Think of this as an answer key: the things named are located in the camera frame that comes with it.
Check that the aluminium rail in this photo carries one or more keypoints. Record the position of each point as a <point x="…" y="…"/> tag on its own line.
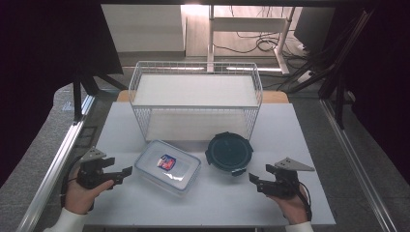
<point x="54" y="170"/>
<point x="354" y="167"/>

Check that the white desk frame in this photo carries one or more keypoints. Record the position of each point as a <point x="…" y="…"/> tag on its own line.
<point x="248" y="24"/>

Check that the person's left hand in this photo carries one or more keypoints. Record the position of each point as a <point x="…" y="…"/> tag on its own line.
<point x="80" y="196"/>

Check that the dark round food container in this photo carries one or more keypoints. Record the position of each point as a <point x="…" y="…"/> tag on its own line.
<point x="229" y="153"/>

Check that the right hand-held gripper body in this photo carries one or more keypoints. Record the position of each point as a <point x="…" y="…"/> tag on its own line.
<point x="285" y="180"/>

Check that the black curtain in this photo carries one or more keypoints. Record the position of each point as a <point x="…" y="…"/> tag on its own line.
<point x="42" y="64"/>
<point x="386" y="80"/>

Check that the person's right hand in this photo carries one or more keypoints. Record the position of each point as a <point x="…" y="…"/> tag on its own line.
<point x="293" y="208"/>

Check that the clear rectangular food container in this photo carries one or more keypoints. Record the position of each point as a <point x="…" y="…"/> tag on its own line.
<point x="167" y="167"/>

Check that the white cabinet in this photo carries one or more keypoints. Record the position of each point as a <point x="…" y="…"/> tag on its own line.
<point x="145" y="29"/>

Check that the black metal stand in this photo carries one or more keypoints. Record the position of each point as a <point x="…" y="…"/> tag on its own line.
<point x="338" y="96"/>
<point x="77" y="100"/>

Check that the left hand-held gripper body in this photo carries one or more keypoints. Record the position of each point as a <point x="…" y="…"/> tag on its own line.
<point x="92" y="172"/>

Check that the dark monitor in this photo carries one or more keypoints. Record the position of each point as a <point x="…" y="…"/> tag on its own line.
<point x="314" y="27"/>

